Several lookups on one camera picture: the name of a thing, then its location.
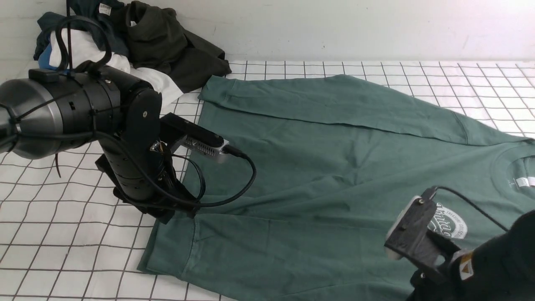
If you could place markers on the white shirt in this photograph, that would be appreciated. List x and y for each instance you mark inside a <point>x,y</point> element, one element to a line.
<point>84,48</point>

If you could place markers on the blue shirt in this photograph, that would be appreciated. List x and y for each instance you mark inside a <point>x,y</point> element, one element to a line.
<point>44,59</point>

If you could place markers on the black second robot arm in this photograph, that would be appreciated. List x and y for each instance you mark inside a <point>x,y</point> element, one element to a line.
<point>501,269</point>

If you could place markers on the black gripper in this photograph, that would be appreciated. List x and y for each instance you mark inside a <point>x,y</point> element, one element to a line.
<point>138,158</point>

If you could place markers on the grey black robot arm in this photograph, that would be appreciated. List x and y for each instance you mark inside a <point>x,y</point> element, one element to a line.
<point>48,113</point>

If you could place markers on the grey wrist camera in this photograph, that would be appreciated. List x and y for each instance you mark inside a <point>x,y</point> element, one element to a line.
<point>200,140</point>

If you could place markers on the green long sleeve shirt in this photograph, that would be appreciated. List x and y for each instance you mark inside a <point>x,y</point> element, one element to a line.
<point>337,159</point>

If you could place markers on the dark olive shirt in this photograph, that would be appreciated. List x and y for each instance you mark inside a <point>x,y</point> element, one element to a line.
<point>157,40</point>

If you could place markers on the dark teal shirt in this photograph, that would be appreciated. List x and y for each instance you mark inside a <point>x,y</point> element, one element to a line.
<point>99,11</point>

